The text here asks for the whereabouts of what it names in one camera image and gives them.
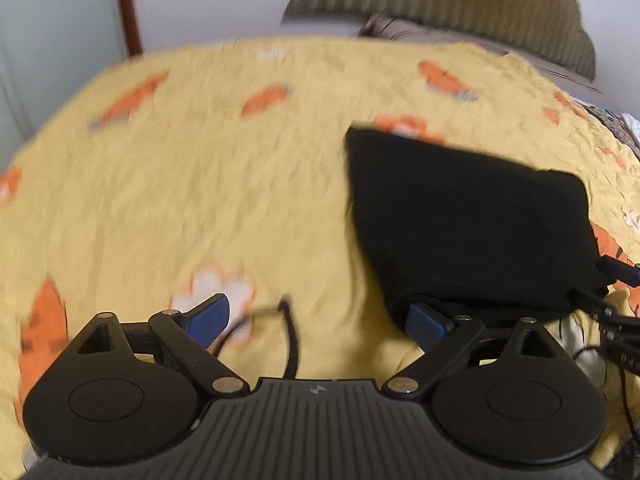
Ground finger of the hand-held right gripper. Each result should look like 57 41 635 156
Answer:
570 287 617 312
599 255 640 287

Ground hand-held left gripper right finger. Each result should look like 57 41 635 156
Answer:
382 302 561 398

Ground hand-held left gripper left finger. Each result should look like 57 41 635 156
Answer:
75 294 250 400

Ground black pants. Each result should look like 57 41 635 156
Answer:
345 127 612 335

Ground yellow printed blanket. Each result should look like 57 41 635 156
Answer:
0 35 640 466

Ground zebra pattern pillow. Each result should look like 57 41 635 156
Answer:
592 105 640 157

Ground pale door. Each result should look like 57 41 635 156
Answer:
0 0 128 156

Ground olive green striped pillow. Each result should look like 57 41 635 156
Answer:
282 0 598 81

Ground black cable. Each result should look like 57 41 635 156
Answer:
212 296 303 380
572 344 640 442

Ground brown wooden door frame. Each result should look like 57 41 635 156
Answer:
113 0 145 57

